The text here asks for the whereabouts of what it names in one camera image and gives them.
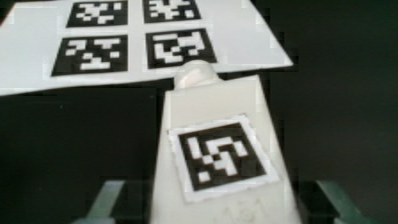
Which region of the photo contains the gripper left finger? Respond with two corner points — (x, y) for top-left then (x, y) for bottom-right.
(69, 179), (153, 224)

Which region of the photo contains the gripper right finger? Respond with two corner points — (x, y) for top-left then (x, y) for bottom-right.
(300, 180), (373, 224)

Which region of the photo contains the white stool leg block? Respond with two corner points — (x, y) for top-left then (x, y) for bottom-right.
(149, 60), (302, 224)

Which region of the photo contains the white marker sheet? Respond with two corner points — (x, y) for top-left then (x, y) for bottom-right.
(0, 0), (293, 96)

